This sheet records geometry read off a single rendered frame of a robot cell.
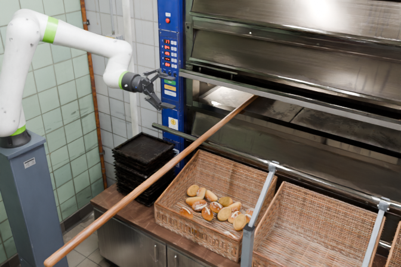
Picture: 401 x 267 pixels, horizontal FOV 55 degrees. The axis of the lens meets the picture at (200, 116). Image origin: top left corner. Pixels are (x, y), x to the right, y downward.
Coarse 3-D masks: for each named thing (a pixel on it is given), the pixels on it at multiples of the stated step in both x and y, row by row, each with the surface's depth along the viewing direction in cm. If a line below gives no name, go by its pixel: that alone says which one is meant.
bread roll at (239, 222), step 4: (236, 216) 221; (240, 216) 220; (244, 216) 220; (236, 220) 219; (240, 220) 219; (244, 220) 219; (236, 224) 218; (240, 224) 217; (244, 224) 218; (236, 228) 217; (240, 228) 217
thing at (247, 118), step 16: (224, 112) 227; (240, 112) 223; (272, 128) 213; (288, 128) 207; (304, 128) 206; (336, 144) 196; (352, 144) 192; (368, 144) 192; (384, 160) 185; (400, 160) 181
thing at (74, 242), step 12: (252, 96) 237; (240, 108) 222; (228, 120) 210; (192, 144) 185; (180, 156) 176; (168, 168) 168; (156, 180) 162; (132, 192) 152; (120, 204) 145; (108, 216) 140; (96, 228) 136; (72, 240) 129; (60, 252) 124; (48, 264) 120
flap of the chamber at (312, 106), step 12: (180, 72) 216; (204, 72) 221; (216, 72) 224; (216, 84) 205; (228, 84) 201; (252, 84) 204; (264, 84) 207; (264, 96) 191; (276, 96) 188; (312, 96) 192; (324, 96) 195; (312, 108) 179; (324, 108) 176; (360, 108) 179; (372, 108) 181; (360, 120) 169; (372, 120) 166
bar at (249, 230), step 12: (168, 132) 206; (180, 132) 202; (204, 144) 195; (216, 144) 191; (240, 156) 184; (252, 156) 182; (276, 168) 175; (288, 168) 173; (312, 180) 167; (324, 180) 165; (264, 192) 174; (348, 192) 160; (360, 192) 158; (384, 204) 152; (252, 216) 172; (252, 228) 170; (252, 240) 173; (372, 240) 151; (240, 264) 180
